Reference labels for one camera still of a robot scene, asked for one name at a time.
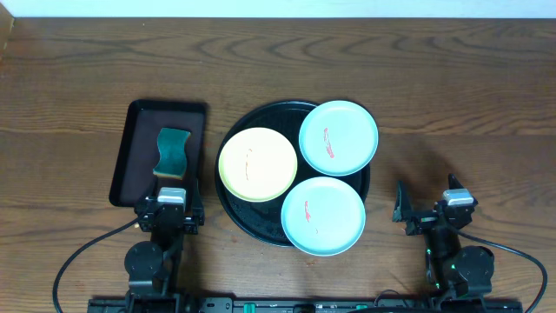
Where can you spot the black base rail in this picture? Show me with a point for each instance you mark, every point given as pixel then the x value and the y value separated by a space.
pixel 228 305

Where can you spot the black rectangular tray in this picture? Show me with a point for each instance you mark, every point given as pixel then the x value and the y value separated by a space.
pixel 138 154

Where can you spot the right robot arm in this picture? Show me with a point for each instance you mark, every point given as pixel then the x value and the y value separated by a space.
pixel 459 273

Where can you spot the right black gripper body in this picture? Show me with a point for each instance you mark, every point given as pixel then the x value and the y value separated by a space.
pixel 421 222

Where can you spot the green scrubbing sponge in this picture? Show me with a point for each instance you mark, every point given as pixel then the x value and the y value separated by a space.
pixel 171 145

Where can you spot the round black tray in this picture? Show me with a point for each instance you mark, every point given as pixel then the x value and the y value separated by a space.
pixel 263 220

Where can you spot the yellow plate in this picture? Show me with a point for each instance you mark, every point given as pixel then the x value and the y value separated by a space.
pixel 257 164

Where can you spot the light blue plate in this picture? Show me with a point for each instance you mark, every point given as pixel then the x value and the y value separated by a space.
pixel 323 216
pixel 338 138

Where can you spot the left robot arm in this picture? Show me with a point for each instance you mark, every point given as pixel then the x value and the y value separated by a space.
pixel 153 265

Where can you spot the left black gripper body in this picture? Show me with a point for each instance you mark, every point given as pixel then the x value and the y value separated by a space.
pixel 168 222

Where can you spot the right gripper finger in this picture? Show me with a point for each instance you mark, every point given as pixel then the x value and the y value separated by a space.
pixel 403 208
pixel 454 183

